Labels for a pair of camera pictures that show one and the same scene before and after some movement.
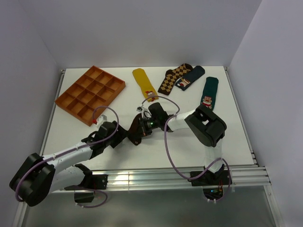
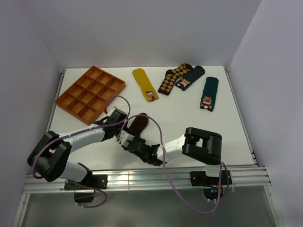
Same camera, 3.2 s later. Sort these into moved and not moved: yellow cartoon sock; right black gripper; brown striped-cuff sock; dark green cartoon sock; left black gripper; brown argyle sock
Moved: right black gripper; left black gripper
Not moved: brown striped-cuff sock; brown argyle sock; dark green cartoon sock; yellow cartoon sock
